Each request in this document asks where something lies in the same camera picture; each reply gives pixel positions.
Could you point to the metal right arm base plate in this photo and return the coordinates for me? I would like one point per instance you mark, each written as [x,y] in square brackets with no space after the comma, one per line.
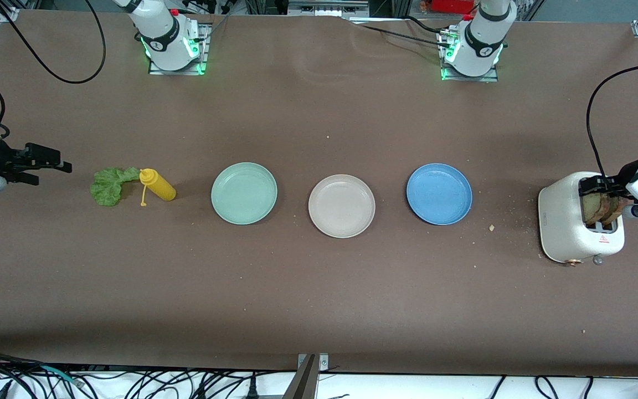
[204,61]

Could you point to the beige plate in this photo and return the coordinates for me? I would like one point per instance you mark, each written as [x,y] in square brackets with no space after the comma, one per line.
[341,206]

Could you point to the metal table edge bracket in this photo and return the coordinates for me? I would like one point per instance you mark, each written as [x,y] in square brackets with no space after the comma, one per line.
[305,382]

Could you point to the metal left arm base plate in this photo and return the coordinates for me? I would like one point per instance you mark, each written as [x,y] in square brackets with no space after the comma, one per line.
[490,78]

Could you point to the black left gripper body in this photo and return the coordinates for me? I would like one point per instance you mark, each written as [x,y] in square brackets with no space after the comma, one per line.
[625,172]

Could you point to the mint green plate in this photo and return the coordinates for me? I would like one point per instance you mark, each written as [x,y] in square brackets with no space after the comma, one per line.
[244,194]

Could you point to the yellow squeeze bottle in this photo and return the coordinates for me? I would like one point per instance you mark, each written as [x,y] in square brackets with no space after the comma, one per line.
[161,187]

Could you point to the green lettuce leaf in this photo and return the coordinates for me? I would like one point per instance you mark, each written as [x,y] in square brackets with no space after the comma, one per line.
[107,188]

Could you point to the metal frame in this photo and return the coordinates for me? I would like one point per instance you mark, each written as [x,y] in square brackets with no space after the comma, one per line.
[324,6]

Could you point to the toasted bread slice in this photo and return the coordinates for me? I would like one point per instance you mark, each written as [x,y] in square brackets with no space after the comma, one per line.
[617,211]
[593,210]

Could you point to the red box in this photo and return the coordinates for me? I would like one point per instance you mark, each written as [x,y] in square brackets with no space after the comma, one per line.
[452,5]

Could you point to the blue plate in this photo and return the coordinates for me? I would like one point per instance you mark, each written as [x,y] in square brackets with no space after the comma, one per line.
[439,194]

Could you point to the white toaster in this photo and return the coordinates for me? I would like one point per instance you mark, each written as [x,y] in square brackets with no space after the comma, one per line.
[560,227]

